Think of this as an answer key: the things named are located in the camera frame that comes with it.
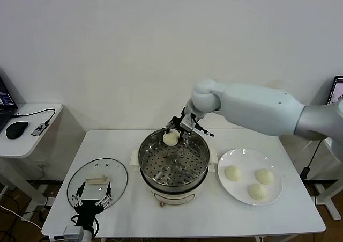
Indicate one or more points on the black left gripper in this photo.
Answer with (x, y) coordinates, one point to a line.
(87, 212)

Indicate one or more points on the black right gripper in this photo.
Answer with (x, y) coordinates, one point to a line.
(176, 121)

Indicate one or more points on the white steamed baozi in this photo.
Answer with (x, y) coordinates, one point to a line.
(257, 191)
(233, 173)
(171, 139)
(265, 176)

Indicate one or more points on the round glass pot lid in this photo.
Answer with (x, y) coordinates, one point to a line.
(115, 172)

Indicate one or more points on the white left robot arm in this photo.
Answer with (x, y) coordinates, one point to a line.
(87, 236)

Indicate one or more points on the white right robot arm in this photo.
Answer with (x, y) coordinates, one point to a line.
(254, 105)

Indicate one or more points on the stainless steel steamer basket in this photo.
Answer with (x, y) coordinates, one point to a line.
(174, 167)

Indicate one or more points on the cream electric cooker base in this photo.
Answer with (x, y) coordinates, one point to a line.
(174, 196)

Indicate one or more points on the white side desk with mouse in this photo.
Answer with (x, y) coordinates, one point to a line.
(24, 148)

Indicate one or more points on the round white plate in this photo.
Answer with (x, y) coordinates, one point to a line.
(235, 191)

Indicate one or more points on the black computer mouse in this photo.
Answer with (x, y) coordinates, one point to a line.
(16, 130)

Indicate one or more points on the black laptop with dark screen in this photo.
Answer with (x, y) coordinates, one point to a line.
(4, 99)

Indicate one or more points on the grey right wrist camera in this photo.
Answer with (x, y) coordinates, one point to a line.
(187, 123)

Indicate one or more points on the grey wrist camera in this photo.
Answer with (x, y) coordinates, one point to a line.
(72, 232)
(187, 123)

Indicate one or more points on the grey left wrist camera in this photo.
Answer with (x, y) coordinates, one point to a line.
(72, 232)

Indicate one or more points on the grey laptop showing camera views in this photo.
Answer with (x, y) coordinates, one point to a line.
(336, 91)

